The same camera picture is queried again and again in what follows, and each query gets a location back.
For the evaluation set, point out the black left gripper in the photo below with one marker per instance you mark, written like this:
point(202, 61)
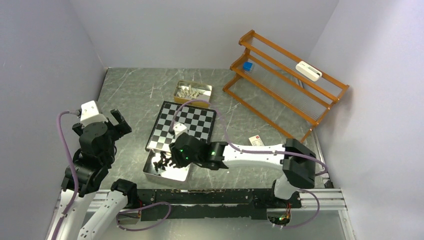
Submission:
point(120, 128)

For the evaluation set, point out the small white red box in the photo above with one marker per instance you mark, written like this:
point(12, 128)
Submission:
point(256, 141)

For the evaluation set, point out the white rectangular device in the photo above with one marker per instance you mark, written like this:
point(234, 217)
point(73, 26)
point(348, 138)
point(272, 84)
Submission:
point(308, 71)

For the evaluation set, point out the blue cube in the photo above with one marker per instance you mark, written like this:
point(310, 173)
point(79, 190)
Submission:
point(248, 66)

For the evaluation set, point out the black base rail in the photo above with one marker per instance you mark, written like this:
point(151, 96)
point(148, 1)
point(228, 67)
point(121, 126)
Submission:
point(252, 203)

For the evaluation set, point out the orange wooden rack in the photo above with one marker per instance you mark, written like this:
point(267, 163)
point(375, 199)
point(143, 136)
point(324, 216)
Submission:
point(275, 75)

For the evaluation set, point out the pile of black chess pieces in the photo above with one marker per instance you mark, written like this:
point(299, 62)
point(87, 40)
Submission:
point(161, 161)

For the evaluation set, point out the silver tin box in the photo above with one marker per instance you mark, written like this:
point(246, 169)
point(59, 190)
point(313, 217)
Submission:
point(169, 176)

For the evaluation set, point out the gold tin box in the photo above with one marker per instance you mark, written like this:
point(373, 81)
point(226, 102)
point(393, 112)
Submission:
point(204, 88)

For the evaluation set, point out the pile of white chess pieces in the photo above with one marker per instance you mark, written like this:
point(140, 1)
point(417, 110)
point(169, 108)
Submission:
point(188, 92)

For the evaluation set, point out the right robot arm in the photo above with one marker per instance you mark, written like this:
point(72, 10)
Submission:
point(296, 162)

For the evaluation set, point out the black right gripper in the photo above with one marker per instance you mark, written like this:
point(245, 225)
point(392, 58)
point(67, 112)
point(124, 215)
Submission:
point(176, 158)

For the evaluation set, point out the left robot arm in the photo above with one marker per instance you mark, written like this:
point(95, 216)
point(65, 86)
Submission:
point(86, 170)

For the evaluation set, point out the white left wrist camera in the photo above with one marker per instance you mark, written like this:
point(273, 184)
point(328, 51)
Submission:
point(91, 113)

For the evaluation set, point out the black and white chessboard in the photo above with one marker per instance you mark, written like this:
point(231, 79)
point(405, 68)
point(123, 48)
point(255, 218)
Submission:
point(195, 121)

